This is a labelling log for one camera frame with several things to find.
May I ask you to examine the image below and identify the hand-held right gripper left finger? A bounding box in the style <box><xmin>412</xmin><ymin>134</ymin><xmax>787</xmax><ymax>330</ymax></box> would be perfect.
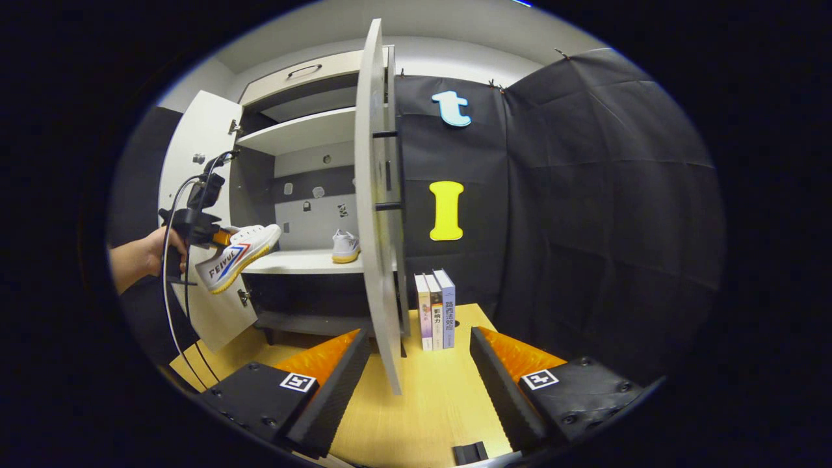
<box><xmin>198</xmin><ymin>328</ymin><xmax>372</xmax><ymax>459</ymax></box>

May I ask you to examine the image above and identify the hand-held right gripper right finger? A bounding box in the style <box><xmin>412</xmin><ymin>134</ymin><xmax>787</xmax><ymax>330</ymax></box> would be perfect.
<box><xmin>469</xmin><ymin>326</ymin><xmax>644</xmax><ymax>452</ymax></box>

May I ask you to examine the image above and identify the white canvas shoe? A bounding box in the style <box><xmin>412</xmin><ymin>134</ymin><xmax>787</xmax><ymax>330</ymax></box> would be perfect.
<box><xmin>331</xmin><ymin>229</ymin><xmax>361</xmax><ymax>264</ymax></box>
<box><xmin>195</xmin><ymin>224</ymin><xmax>283</xmax><ymax>295</ymax></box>

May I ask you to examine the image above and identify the white shoe cabinet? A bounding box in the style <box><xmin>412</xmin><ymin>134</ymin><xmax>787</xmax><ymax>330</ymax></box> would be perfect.
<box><xmin>227</xmin><ymin>45</ymin><xmax>397</xmax><ymax>345</ymax></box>

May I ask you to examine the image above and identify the white cabinet door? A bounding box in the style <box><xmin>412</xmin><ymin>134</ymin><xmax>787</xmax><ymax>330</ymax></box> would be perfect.
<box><xmin>158</xmin><ymin>90</ymin><xmax>261</xmax><ymax>355</ymax></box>
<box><xmin>354</xmin><ymin>18</ymin><xmax>410</xmax><ymax>396</ymax></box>

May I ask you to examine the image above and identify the white cabinet drawer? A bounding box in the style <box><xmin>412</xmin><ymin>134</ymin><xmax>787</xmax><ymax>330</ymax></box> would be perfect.
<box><xmin>239</xmin><ymin>49</ymin><xmax>391</xmax><ymax>108</ymax></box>

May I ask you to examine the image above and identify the blue spine book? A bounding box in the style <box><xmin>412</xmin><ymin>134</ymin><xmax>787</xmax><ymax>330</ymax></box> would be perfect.
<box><xmin>434</xmin><ymin>268</ymin><xmax>457</xmax><ymax>350</ymax></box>

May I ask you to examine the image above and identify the brown spine book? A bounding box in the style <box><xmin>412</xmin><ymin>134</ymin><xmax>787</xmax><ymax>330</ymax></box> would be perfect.
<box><xmin>424</xmin><ymin>273</ymin><xmax>445</xmax><ymax>352</ymax></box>

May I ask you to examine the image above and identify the pale purple book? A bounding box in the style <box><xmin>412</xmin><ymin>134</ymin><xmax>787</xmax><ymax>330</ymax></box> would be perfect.
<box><xmin>414</xmin><ymin>273</ymin><xmax>434</xmax><ymax>352</ymax></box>

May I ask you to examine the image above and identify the black backdrop cloth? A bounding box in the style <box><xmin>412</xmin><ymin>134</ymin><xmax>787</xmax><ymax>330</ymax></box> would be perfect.
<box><xmin>107</xmin><ymin>49</ymin><xmax>725</xmax><ymax>384</ymax></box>

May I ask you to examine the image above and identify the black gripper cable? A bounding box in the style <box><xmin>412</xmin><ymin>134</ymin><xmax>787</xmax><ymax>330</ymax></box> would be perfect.
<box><xmin>159</xmin><ymin>153</ymin><xmax>222</xmax><ymax>391</ymax></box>

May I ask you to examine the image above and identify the black door handle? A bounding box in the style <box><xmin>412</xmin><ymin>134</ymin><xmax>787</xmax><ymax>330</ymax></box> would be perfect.
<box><xmin>372</xmin><ymin>130</ymin><xmax>398</xmax><ymax>212</ymax></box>

